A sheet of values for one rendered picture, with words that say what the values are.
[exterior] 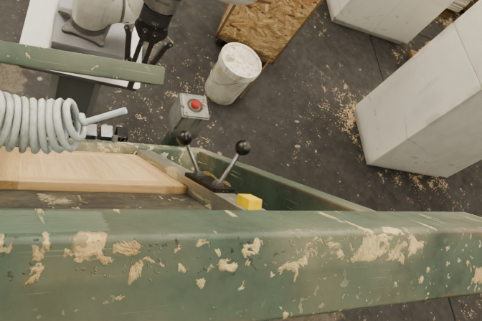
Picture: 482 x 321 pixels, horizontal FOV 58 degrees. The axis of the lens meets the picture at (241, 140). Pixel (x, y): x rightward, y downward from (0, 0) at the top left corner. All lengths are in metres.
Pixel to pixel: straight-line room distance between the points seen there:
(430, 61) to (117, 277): 3.05
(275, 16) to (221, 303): 2.80
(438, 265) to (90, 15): 1.60
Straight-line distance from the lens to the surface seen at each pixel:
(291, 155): 3.17
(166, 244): 0.42
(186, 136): 1.05
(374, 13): 4.52
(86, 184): 1.04
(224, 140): 2.94
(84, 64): 0.46
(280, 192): 1.16
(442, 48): 3.28
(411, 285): 0.63
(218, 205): 0.93
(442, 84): 3.19
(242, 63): 2.92
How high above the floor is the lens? 2.29
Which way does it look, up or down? 50 degrees down
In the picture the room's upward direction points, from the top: 42 degrees clockwise
